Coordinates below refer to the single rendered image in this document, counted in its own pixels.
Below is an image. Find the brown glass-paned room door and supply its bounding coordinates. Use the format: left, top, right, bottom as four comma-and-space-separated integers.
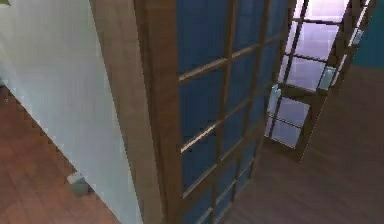
133, 0, 298, 224
263, 0, 378, 163

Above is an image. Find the small grey door stop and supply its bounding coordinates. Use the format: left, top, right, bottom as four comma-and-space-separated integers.
66, 171, 91, 197

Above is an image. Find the pale blue door handle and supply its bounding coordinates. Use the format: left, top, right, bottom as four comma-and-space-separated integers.
318, 66, 337, 91
352, 29, 364, 46
267, 84, 282, 116

